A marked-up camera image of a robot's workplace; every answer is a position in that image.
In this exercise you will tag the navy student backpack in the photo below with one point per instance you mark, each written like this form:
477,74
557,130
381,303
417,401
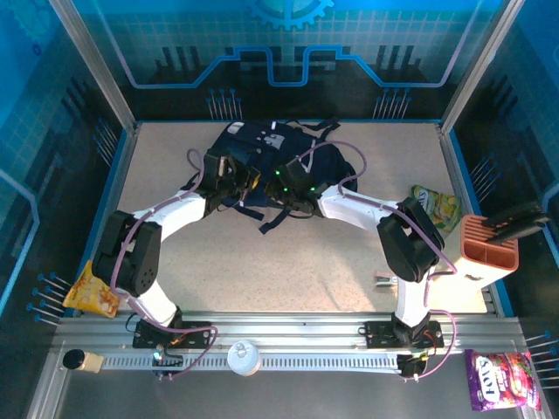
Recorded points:
257,144

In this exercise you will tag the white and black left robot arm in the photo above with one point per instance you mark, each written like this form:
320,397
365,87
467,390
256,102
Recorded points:
174,214

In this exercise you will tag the green candy bag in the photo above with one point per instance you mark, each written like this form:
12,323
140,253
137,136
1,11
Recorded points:
441,207

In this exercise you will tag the yellow chips bag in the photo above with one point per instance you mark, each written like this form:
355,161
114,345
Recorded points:
91,297

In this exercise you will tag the purple candy bag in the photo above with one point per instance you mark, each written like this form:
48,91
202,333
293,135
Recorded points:
502,379

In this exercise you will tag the white round cap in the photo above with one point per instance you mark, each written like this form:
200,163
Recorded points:
243,359

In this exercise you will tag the orange knife block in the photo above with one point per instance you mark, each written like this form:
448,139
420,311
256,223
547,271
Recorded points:
489,262

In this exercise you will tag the black cylinder knob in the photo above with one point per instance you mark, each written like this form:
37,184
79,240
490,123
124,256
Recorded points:
85,361

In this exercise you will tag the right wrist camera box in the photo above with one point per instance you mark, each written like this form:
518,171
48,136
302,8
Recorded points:
292,174

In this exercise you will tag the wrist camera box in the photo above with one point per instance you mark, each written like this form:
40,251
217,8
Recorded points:
292,174
218,168

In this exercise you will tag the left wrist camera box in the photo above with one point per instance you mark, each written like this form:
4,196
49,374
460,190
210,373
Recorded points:
218,168

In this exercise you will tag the aluminium enclosure frame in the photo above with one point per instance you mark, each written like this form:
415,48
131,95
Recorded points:
284,320

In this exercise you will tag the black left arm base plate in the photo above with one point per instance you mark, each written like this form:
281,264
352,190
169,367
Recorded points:
196,334

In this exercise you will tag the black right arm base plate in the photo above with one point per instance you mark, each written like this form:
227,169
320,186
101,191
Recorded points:
380,334

